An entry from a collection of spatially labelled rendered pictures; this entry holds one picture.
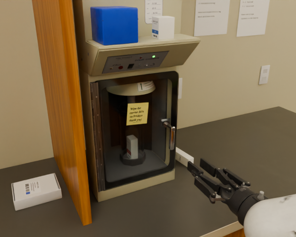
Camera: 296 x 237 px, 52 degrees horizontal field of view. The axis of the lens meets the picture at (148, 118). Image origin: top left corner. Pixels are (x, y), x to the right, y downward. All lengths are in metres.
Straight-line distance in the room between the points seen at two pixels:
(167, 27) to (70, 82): 0.32
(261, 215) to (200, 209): 0.54
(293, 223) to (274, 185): 0.73
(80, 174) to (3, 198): 0.40
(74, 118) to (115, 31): 0.26
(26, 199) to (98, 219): 0.26
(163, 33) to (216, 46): 0.82
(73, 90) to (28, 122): 0.60
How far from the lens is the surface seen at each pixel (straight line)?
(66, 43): 0.80
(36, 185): 1.22
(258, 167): 1.40
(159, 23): 0.90
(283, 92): 2.20
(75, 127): 0.87
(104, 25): 0.81
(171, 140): 1.07
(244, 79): 1.90
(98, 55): 0.82
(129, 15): 0.83
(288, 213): 0.59
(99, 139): 1.00
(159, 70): 1.02
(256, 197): 0.78
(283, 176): 1.38
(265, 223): 0.59
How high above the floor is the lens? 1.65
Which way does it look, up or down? 23 degrees down
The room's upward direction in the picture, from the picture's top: straight up
